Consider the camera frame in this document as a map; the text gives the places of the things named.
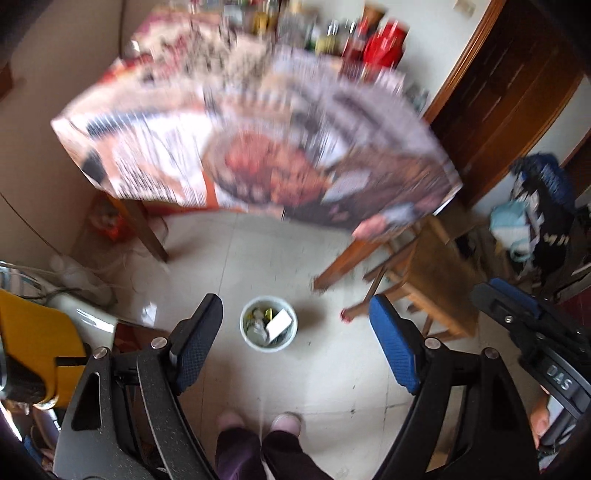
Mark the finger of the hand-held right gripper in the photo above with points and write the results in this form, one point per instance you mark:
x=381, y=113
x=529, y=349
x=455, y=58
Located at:
x=498, y=304
x=510, y=286

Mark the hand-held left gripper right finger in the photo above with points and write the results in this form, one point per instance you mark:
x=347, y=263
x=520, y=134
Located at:
x=395, y=341

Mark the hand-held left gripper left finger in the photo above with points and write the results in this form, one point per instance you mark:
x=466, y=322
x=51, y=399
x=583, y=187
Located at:
x=198, y=341

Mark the white plastic basin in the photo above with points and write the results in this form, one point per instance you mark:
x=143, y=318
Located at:
x=249, y=302

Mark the white carton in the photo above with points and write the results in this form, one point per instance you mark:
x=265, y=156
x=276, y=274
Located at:
x=279, y=323

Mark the person's right hand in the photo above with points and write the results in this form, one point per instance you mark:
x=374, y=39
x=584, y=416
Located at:
x=538, y=417

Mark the black bag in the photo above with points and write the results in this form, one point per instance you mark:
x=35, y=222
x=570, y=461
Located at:
x=554, y=230

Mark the wooden chair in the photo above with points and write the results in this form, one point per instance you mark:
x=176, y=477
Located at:
x=434, y=267

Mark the pink slipper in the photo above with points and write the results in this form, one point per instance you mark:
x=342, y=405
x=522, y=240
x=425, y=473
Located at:
x=288, y=422

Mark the dark purple pants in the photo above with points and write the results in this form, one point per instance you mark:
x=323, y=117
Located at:
x=268, y=454

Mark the orange red plastic bag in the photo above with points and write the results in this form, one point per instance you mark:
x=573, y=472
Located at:
x=108, y=221

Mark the yellow bag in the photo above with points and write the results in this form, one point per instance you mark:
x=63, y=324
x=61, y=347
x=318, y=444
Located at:
x=37, y=341

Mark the dark wooden door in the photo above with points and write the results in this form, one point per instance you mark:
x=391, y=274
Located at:
x=508, y=92

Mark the printed tablecloth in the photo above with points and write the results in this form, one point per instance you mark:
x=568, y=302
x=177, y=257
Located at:
x=277, y=138

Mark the red thermos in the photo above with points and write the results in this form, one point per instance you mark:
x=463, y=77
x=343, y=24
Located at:
x=385, y=46

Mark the red sauce bottle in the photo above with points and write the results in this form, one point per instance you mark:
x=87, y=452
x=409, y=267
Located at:
x=355, y=48

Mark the wall light switch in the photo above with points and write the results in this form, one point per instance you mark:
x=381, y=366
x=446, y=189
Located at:
x=464, y=5

